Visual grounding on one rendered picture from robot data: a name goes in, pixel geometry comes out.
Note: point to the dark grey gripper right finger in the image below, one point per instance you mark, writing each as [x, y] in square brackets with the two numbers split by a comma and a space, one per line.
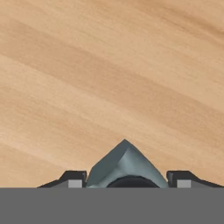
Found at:
[182, 178]

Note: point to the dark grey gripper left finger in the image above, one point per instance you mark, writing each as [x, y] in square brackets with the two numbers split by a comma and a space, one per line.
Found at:
[73, 178]

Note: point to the grey-blue shaker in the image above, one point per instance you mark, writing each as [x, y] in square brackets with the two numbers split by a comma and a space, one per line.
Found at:
[124, 166]

